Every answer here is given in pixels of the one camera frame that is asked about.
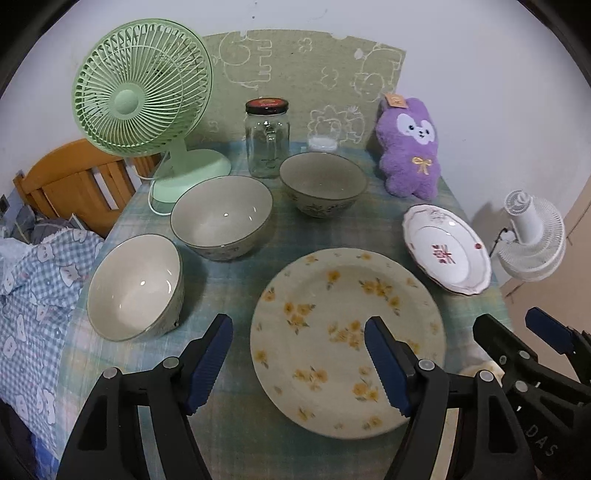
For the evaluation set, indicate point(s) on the cream floral ceramic bowl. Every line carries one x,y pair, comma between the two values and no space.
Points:
323,180
221,217
134,286

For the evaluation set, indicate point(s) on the blue checkered bear blanket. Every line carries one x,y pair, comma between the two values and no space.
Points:
27,300

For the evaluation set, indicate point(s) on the green animal print wall mat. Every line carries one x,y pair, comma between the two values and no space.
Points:
314,60

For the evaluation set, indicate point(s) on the clear cotton swab container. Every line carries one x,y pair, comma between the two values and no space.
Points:
323,144

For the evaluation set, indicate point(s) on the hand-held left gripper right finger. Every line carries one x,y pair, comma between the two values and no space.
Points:
385,369

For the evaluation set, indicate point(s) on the white clip fan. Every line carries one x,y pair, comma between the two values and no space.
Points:
531,249

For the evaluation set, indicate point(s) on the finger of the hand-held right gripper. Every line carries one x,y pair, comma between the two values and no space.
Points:
494,337
549,330

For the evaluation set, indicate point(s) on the yellow floral plate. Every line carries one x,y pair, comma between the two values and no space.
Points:
323,314

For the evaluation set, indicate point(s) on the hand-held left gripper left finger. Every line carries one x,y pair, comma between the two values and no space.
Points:
210,364

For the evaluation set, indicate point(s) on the purple plush rabbit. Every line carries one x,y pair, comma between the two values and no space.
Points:
408,161

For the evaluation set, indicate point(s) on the green desk fan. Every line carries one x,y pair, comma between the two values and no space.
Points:
127,101

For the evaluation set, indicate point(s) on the dark cloth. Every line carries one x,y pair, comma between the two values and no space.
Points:
9,438

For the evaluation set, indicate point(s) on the orange wooden headboard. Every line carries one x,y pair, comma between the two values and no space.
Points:
60,184

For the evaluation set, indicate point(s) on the white scalloped plate red motif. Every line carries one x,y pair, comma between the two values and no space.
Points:
443,244

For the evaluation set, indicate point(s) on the grey cloth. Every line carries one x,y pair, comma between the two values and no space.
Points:
46,228

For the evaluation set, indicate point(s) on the glass jar red lid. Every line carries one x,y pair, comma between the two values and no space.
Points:
268,143

